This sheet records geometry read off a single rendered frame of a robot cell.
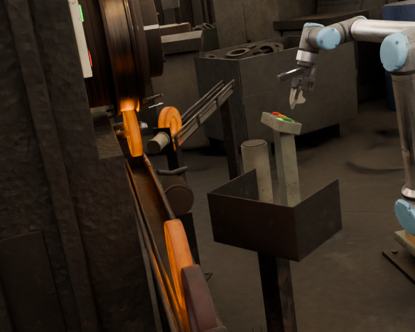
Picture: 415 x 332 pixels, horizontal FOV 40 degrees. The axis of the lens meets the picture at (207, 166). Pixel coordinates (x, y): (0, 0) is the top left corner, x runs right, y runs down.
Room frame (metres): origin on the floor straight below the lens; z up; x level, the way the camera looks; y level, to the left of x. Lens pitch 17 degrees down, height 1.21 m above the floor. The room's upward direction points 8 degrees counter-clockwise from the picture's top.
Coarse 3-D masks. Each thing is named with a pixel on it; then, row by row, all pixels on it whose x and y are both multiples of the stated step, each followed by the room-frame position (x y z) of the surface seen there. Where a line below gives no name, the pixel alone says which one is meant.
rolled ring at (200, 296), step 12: (192, 276) 0.89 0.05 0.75; (204, 276) 0.89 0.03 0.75; (192, 288) 0.86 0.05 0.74; (204, 288) 0.86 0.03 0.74; (192, 300) 0.84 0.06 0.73; (204, 300) 0.84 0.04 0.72; (192, 312) 0.96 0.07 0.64; (204, 312) 0.83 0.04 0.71; (192, 324) 0.95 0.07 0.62; (204, 324) 0.82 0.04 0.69; (216, 324) 0.82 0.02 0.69
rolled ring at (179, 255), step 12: (168, 228) 1.07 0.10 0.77; (180, 228) 1.06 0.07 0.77; (168, 240) 1.13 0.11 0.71; (180, 240) 1.03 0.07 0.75; (168, 252) 1.15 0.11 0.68; (180, 252) 1.02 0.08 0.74; (180, 264) 1.00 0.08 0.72; (192, 264) 1.01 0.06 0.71; (180, 276) 1.00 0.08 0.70; (180, 288) 0.99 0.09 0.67; (180, 300) 1.03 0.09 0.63
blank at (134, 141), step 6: (126, 114) 1.76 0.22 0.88; (132, 114) 1.76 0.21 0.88; (126, 120) 1.74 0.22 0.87; (132, 120) 1.74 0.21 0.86; (126, 126) 1.77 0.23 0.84; (132, 126) 1.73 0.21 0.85; (138, 126) 1.73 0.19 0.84; (132, 132) 1.72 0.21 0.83; (138, 132) 1.72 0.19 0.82; (132, 138) 1.72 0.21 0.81; (138, 138) 1.72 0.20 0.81; (132, 144) 1.72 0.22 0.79; (138, 144) 1.72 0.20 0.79; (132, 150) 1.73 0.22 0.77; (138, 150) 1.74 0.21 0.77; (132, 156) 1.76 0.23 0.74
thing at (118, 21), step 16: (112, 0) 1.60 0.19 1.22; (112, 16) 1.58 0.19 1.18; (128, 16) 1.58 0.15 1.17; (112, 32) 1.57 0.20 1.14; (128, 32) 1.58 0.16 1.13; (112, 48) 1.57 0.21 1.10; (128, 48) 1.58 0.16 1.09; (128, 64) 1.58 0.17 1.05; (128, 80) 1.60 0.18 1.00; (128, 96) 1.64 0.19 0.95
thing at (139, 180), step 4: (140, 168) 1.90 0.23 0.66; (144, 168) 1.89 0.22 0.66; (132, 172) 1.87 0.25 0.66; (136, 172) 1.86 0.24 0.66; (140, 172) 1.85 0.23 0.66; (144, 172) 1.85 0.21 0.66; (136, 176) 1.82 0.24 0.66; (140, 176) 1.81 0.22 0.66; (144, 176) 1.81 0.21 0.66; (148, 176) 1.80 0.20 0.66; (136, 180) 1.76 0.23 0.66; (140, 180) 1.76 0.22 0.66; (144, 180) 1.75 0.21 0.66; (148, 180) 1.75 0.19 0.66; (136, 184) 1.72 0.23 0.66; (140, 184) 1.72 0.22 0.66
